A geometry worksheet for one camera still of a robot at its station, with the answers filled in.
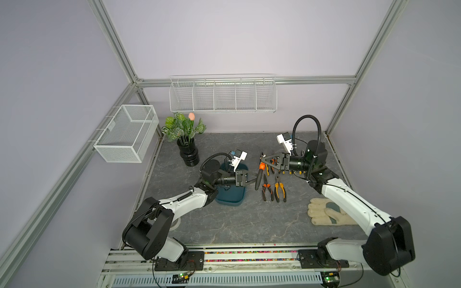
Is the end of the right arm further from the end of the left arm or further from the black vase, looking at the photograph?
the black vase

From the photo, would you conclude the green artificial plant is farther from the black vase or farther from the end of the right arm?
the end of the right arm

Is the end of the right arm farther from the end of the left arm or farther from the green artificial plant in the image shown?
→ the green artificial plant

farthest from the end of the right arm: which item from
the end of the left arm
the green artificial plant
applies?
the green artificial plant

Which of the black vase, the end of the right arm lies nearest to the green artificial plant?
the black vase
